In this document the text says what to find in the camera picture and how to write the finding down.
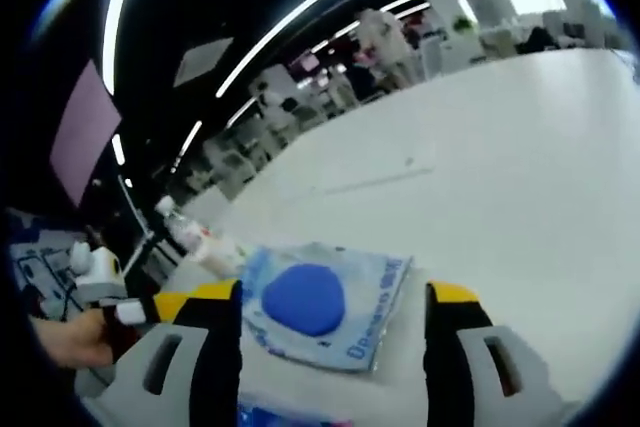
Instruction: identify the square ceiling vent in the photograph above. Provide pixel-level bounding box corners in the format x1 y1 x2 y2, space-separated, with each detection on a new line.
172 36 236 88

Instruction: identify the person's left hand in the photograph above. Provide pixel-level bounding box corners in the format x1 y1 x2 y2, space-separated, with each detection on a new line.
29 307 116 368

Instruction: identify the blue tissue pack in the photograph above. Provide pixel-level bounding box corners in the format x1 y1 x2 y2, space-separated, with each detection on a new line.
236 395 354 427

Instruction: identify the white table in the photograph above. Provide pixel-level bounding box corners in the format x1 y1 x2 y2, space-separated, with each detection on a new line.
164 46 636 427

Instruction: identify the light blue wet wipes pack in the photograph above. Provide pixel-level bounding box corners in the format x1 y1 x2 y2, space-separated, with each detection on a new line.
240 241 415 374

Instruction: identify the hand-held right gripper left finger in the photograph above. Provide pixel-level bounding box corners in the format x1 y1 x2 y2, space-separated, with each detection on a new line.
106 278 245 427

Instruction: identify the clear plastic water bottle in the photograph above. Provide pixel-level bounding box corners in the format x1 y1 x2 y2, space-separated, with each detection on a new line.
153 196 217 254

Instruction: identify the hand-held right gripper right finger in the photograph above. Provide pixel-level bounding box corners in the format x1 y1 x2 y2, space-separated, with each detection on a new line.
423 280 567 427

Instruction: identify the large pink screen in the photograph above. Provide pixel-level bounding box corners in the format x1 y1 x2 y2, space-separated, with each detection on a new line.
48 58 124 209

